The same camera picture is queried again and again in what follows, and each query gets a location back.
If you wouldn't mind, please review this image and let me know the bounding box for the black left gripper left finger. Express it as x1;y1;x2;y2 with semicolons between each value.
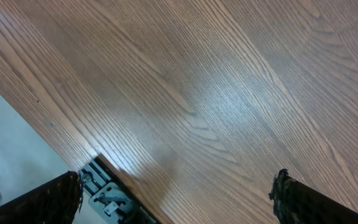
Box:
0;171;83;224

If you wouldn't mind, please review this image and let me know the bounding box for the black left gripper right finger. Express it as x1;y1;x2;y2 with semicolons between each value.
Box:
268;169;358;224

